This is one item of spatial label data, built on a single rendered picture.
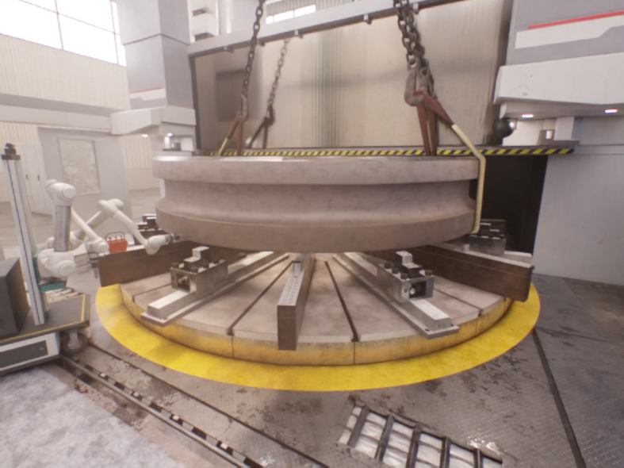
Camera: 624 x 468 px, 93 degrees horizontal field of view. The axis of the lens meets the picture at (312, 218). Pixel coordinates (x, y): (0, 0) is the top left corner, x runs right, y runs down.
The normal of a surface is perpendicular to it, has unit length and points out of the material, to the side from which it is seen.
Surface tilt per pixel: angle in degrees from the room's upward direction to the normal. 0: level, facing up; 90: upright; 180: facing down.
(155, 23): 90
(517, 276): 90
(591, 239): 90
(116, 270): 90
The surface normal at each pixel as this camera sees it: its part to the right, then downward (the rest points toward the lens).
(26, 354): 0.58, 0.16
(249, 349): -0.20, 0.19
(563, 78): -0.47, 0.18
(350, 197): 0.14, 0.20
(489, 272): -0.76, 0.13
